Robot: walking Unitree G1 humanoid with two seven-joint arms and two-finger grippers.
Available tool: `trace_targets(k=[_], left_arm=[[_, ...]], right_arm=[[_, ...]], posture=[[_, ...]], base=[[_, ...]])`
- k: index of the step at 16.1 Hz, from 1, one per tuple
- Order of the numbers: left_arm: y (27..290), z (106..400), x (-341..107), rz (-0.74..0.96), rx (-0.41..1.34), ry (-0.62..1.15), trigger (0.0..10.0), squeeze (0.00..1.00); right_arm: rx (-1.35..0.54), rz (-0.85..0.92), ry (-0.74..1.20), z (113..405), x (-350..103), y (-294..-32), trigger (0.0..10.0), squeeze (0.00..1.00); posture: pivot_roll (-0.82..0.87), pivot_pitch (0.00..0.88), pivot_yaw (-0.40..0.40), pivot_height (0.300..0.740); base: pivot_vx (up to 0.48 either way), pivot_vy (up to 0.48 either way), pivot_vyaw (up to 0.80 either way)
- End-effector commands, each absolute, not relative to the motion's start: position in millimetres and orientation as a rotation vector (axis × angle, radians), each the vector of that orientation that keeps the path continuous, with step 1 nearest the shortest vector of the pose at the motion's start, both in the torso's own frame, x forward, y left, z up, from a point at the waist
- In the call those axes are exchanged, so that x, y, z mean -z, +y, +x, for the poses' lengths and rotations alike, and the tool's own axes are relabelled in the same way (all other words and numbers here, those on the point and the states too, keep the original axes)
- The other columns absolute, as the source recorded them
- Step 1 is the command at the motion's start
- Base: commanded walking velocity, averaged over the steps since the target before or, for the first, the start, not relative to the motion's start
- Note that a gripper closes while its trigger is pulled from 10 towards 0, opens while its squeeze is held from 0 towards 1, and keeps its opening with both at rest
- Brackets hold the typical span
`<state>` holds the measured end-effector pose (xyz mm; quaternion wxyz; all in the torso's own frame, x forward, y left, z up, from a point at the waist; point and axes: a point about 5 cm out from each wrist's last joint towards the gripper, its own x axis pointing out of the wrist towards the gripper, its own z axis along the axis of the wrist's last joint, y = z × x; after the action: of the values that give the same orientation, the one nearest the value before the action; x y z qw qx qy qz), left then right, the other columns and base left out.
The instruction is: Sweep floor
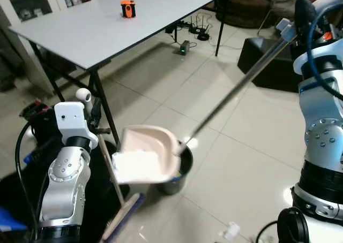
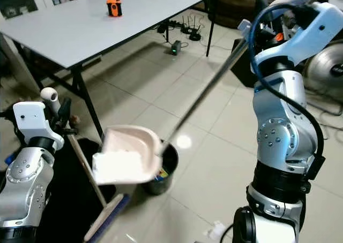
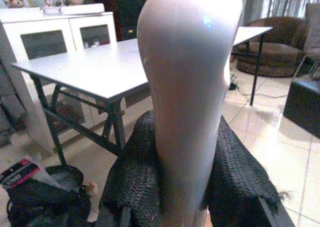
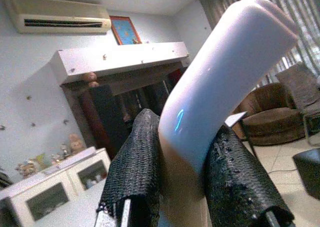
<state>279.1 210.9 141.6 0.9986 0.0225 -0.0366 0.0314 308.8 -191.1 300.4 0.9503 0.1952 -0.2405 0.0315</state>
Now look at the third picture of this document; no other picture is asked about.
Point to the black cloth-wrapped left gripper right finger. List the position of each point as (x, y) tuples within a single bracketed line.
[(240, 187)]

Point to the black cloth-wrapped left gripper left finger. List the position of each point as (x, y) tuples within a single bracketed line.
[(135, 177)]

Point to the small orange and white toy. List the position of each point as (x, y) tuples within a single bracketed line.
[(91, 188)]

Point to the black bag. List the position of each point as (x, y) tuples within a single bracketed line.
[(45, 202)]

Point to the black box ottoman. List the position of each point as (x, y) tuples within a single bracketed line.
[(303, 107)]

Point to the pink and black package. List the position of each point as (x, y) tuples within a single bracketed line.
[(17, 173)]

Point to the white folding table black legs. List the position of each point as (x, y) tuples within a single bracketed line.
[(100, 64)]

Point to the brown round armchair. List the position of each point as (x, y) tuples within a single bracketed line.
[(277, 49)]

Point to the dark wooden cabinet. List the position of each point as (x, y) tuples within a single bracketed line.
[(125, 9)]

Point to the grey chair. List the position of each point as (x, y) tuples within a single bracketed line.
[(312, 32)]

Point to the white cabinet with glass doors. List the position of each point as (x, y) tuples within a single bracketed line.
[(50, 24)]

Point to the white flat box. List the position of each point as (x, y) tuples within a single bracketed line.
[(75, 9)]

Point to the grey curtain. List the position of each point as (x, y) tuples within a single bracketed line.
[(277, 0)]

